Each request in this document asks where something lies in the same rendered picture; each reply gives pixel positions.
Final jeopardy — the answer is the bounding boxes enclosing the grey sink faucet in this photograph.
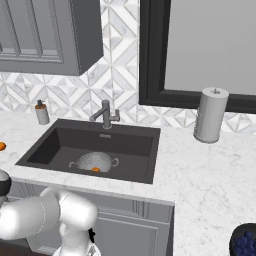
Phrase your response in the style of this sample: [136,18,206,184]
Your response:
[89,99,121,130]

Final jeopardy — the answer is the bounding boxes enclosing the dark grey sink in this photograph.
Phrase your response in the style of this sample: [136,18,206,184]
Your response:
[14,118,162,185]

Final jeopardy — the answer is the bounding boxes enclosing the white paper towel roll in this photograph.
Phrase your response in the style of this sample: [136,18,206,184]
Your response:
[193,86,230,144]

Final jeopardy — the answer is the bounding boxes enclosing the grey soap dispenser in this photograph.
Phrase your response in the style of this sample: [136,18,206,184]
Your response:
[35,99,51,126]

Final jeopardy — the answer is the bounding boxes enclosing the grey base cupboard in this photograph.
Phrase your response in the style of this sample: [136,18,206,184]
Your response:
[6,179,176,256]

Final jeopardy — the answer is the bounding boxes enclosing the black framed window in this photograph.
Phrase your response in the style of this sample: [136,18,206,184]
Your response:
[138,0,256,115]

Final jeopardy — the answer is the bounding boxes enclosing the black bowl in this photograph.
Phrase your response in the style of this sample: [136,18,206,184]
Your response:
[228,222,256,256]

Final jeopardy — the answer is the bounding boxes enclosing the blue berries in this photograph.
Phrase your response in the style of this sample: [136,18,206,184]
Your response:
[233,230,256,256]

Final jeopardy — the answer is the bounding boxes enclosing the grey wall cupboard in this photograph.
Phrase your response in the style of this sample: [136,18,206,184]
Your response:
[0,0,105,77]

